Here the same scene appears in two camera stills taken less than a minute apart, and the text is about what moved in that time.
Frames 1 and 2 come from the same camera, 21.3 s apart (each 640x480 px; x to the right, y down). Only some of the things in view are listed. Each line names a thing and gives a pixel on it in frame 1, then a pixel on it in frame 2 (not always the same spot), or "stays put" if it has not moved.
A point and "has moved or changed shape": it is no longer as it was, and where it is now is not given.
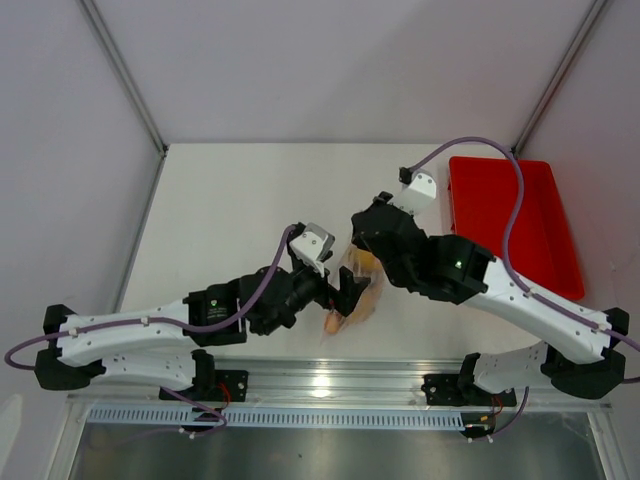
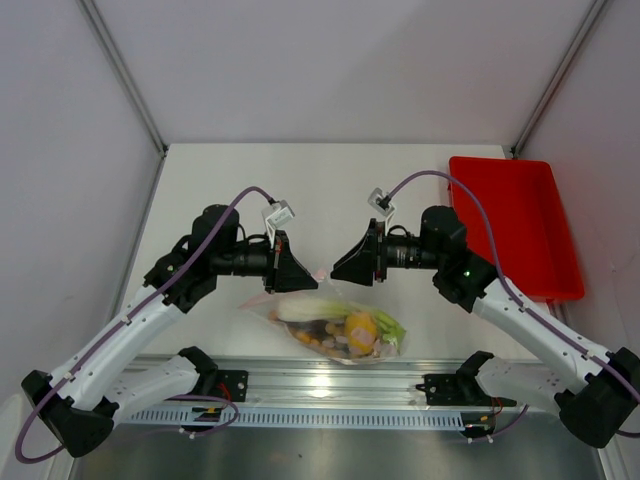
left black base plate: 229,386 stays put
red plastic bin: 543,257 stays put
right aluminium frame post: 518,144 stays put
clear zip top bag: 360,263 has moved or changed shape
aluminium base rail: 332,384 stays put
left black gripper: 350,287 -> 283,271
